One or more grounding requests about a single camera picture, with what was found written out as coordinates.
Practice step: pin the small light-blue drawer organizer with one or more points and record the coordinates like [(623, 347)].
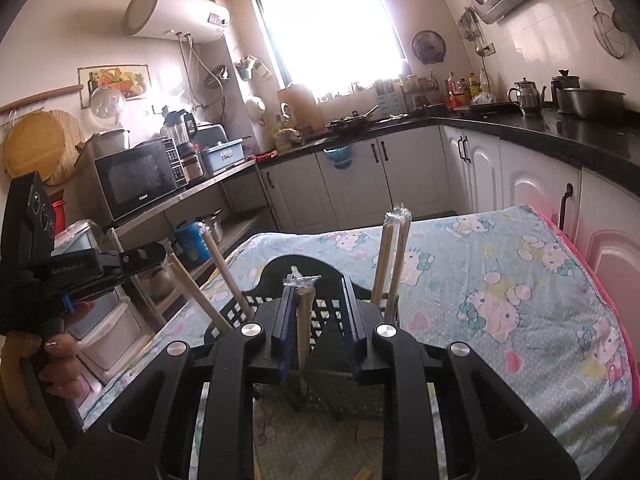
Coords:
[(389, 99)]

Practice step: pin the pink blanket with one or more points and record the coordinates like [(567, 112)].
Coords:
[(560, 223)]

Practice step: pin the blue plastic bin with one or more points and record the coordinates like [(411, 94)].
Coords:
[(222, 155)]

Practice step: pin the steel kettle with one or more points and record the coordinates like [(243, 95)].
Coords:
[(530, 97)]

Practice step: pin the steel stock pot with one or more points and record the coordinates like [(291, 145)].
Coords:
[(214, 225)]

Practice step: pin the kitchen window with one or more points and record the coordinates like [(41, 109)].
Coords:
[(325, 30)]

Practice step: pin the wall socket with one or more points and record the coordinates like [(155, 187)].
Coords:
[(486, 49)]

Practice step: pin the large steel pot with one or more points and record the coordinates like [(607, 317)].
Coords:
[(592, 102)]

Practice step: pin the cartoon printed light-blue sheet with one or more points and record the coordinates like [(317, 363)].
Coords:
[(500, 360)]

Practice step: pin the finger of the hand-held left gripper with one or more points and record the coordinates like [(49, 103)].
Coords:
[(137, 257), (95, 291)]

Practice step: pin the black frying pan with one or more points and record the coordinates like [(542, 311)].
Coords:
[(350, 122)]

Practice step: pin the black microwave oven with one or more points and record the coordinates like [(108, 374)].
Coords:
[(137, 180)]

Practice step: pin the blue hanging cabinet bin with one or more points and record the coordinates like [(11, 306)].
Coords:
[(338, 156)]

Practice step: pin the red plastic basin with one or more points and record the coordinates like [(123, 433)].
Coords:
[(59, 217)]

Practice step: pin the fruit wall poster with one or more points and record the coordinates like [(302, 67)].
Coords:
[(120, 80)]

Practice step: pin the long wooden rolling pin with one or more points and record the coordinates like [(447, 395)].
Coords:
[(40, 97)]

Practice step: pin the round bamboo tray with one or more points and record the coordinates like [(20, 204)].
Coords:
[(35, 145)]

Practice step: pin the person's left hand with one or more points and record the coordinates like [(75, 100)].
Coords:
[(60, 355)]

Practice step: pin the green wall-mounted holder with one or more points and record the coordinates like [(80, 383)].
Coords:
[(247, 67)]

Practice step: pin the beige thermos jug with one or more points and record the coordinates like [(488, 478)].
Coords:
[(299, 107)]

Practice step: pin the small wall fan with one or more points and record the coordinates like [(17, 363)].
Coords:
[(428, 46)]

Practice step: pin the white cylindrical water heater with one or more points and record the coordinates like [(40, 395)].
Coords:
[(170, 12)]

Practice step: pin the plastic drawer unit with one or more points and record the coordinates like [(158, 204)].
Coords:
[(110, 330)]

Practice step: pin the metal kitchen shelf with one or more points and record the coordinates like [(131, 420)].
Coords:
[(210, 185)]

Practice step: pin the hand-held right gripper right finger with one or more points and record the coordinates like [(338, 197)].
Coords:
[(354, 325)]

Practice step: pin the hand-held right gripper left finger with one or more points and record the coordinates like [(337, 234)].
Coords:
[(285, 320)]

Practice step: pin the black blender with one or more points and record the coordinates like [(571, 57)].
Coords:
[(179, 130)]

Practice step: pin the group of condiment bottles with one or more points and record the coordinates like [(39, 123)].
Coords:
[(465, 90)]

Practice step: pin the blue canister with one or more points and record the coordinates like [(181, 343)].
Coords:
[(192, 242)]

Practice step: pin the clear round plastic cover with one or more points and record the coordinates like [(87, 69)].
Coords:
[(107, 104)]

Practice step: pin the green plastic utensil basket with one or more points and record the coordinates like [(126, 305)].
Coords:
[(327, 387)]

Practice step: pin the black kitchen countertop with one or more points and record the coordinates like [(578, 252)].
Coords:
[(575, 135)]

